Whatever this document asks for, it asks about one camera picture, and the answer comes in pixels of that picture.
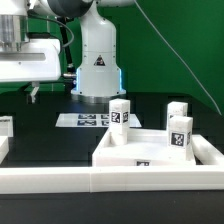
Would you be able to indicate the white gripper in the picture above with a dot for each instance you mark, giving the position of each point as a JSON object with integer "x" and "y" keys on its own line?
{"x": 37, "y": 60}

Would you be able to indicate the white square tabletop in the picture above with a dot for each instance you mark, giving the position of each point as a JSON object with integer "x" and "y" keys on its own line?
{"x": 144, "y": 147}

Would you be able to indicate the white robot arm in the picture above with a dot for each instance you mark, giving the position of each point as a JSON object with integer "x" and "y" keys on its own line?
{"x": 98, "y": 78}

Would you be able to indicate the white marker sheet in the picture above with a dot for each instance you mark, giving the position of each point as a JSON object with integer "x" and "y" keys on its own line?
{"x": 90, "y": 120}

